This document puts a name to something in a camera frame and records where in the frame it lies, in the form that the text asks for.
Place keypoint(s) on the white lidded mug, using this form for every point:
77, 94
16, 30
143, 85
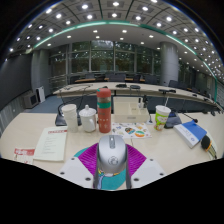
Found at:
88, 120

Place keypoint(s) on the white standing appliance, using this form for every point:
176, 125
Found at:
40, 94

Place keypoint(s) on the ceiling lights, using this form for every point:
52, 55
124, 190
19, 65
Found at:
115, 4

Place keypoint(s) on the white sheet red header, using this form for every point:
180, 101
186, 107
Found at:
51, 144

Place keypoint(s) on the round teal cartoon mouse pad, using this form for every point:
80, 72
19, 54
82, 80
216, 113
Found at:
113, 183

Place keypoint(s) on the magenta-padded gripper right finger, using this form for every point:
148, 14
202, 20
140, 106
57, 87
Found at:
148, 171

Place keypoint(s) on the dark office chairs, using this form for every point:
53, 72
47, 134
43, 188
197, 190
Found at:
116, 77

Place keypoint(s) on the grey-blue desk gooseneck microphone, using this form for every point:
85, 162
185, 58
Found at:
172, 121

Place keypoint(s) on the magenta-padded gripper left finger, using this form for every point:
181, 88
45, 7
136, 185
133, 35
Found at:
75, 171

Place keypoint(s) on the white paper cup stack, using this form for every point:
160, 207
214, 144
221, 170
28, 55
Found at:
70, 118

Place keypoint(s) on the grey low floor cabinet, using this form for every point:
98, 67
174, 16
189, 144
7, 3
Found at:
30, 100

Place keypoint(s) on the colourful sticker sheet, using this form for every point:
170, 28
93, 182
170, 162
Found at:
131, 130

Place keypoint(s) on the green printed paper cup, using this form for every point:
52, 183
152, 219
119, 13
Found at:
161, 118

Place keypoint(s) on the red drink bottle green band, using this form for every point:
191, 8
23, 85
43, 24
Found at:
104, 113

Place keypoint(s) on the blue and white book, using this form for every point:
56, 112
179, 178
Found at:
190, 133

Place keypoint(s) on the silver computer mouse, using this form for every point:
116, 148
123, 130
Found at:
112, 155

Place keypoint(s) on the white open box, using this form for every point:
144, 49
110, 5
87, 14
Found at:
130, 115

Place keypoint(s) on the red and white leaflet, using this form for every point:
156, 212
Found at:
24, 155

